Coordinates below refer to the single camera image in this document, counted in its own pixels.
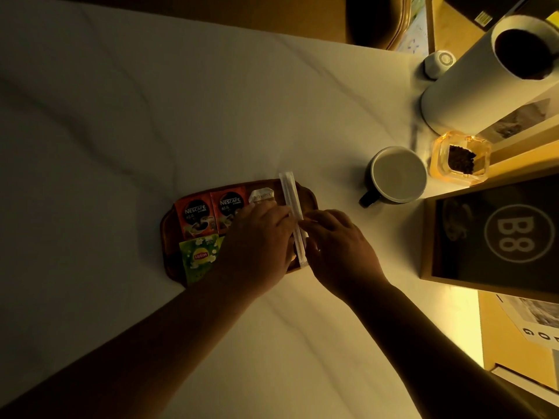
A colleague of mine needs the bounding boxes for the person's left hand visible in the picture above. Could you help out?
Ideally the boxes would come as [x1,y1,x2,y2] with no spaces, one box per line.
[217,200,298,300]

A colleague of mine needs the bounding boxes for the person's right hand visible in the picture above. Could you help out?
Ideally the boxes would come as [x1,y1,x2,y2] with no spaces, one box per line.
[299,209,390,304]

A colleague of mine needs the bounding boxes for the white stirrer stick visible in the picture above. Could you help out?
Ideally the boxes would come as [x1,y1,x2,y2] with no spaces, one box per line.
[279,171,309,269]

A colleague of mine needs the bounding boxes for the person's right forearm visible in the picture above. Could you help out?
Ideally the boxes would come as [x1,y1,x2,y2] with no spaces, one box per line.
[349,281,544,419]

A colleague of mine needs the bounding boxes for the person's left forearm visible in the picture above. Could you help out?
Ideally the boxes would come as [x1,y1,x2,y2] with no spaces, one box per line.
[0,275,260,419]

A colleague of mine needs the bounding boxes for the small white creamer cup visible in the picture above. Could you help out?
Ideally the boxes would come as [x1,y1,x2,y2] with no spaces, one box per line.
[248,187,276,205]

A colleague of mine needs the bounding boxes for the red coffee sachet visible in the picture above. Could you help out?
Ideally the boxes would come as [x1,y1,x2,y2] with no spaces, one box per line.
[174,194,218,240]
[210,187,250,234]

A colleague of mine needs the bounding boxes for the green tea bag packet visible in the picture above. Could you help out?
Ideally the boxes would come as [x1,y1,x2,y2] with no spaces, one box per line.
[178,235,226,287]

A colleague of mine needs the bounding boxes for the black mug with white inside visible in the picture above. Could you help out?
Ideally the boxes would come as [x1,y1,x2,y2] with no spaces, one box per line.
[358,146,428,209]

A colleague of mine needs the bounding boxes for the brown wooden tray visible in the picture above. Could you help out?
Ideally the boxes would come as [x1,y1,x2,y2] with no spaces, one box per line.
[160,179,319,287]

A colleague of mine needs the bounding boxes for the amber glass ashtray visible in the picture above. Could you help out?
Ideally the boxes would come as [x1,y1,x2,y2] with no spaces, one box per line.
[430,131,493,187]

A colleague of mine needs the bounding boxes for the dark crumbs in ashtray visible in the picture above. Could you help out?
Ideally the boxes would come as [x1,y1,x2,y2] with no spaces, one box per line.
[447,145,477,175]

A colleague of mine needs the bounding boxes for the wooden framed black sign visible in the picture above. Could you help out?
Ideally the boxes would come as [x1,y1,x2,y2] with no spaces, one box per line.
[420,172,559,304]

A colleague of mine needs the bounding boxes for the white electric kettle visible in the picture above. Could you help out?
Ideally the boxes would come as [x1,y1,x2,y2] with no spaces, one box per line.
[420,15,559,137]

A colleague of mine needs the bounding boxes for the small white round cap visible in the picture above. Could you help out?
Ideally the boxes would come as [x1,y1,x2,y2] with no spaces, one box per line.
[423,50,457,81]

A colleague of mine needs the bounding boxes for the white printed leaflet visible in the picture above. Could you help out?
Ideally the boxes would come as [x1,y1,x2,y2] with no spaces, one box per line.
[495,294,559,350]

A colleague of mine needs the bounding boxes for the white patterned paper sheet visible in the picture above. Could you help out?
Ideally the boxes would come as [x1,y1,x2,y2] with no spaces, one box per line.
[395,0,432,55]

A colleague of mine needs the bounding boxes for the photo card with wooden stand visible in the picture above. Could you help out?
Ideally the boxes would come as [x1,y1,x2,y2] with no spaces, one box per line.
[477,97,559,164]

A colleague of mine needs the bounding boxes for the black box with yellow label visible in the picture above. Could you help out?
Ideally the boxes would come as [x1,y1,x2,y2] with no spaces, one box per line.
[445,0,559,32]

